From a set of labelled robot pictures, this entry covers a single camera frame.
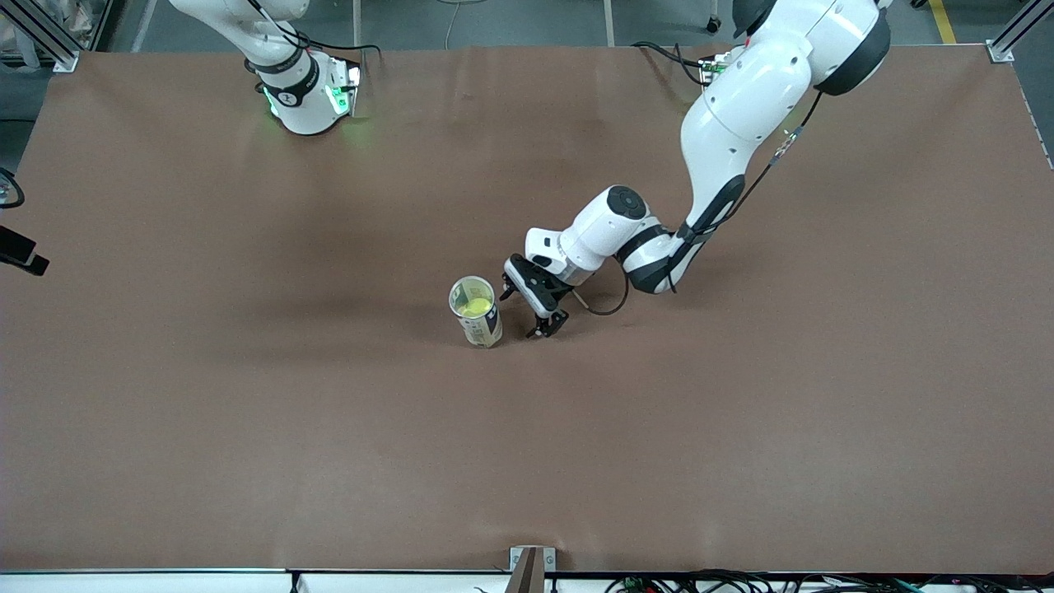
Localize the black cable bundle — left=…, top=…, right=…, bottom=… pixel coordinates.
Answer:
left=605, top=568, right=1054, bottom=593

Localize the black base cable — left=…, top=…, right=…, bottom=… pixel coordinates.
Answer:
left=632, top=41, right=711, bottom=87
left=247, top=0, right=381, bottom=58

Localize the aluminium frame profile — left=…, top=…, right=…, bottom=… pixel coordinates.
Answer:
left=988, top=0, right=1054, bottom=64
left=0, top=0, right=81, bottom=72

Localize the clear tennis ball can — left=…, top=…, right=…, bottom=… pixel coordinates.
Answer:
left=448, top=276, right=504, bottom=349

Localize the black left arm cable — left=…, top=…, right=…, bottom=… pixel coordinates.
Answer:
left=572, top=91, right=824, bottom=318

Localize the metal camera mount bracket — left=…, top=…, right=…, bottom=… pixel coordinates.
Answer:
left=509, top=545, right=557, bottom=593

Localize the white table edge rail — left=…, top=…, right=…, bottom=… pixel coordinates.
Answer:
left=0, top=568, right=511, bottom=593

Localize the brown paper table cover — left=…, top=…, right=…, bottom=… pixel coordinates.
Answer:
left=0, top=43, right=1054, bottom=575

